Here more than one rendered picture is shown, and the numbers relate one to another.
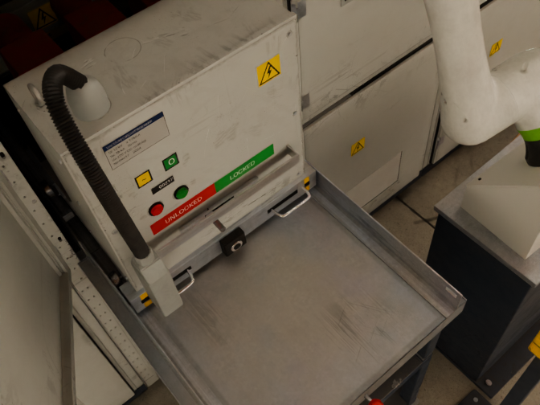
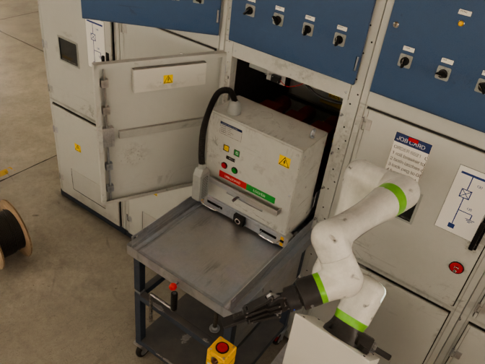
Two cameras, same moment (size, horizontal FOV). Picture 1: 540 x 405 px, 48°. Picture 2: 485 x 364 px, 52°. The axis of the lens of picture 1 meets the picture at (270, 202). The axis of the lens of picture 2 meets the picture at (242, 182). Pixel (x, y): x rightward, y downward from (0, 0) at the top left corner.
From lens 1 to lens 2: 1.62 m
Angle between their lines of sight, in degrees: 47
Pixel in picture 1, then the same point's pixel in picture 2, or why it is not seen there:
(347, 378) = (182, 271)
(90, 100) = (230, 105)
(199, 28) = (284, 129)
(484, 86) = not seen: hidden behind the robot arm
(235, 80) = (270, 149)
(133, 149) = (228, 133)
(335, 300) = (222, 263)
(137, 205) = (219, 155)
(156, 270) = (198, 172)
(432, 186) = not seen: outside the picture
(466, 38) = not seen: hidden behind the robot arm
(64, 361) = (173, 186)
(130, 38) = (272, 115)
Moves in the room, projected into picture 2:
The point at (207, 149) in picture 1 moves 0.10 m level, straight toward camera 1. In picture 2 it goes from (250, 165) to (230, 170)
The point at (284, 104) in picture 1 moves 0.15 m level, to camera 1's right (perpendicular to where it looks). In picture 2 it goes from (286, 185) to (302, 206)
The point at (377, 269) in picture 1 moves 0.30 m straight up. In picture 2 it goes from (244, 279) to (252, 227)
